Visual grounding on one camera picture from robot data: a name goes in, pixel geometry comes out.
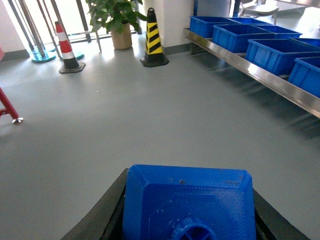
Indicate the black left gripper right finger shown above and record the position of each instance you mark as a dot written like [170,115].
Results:
[270,224]

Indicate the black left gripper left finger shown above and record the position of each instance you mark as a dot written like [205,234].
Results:
[104,220]

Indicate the blue square block part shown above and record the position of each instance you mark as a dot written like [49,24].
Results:
[188,203]

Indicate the red white traffic cone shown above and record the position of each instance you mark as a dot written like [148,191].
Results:
[70,63]

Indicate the stainless steel flow rack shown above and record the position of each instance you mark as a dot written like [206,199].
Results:
[294,94]

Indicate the yellow black traffic cone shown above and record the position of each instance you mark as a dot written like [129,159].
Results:
[154,55]

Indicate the potted green plant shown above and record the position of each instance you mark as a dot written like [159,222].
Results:
[116,17]

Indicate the red steel table frame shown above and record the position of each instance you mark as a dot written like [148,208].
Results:
[8,109]

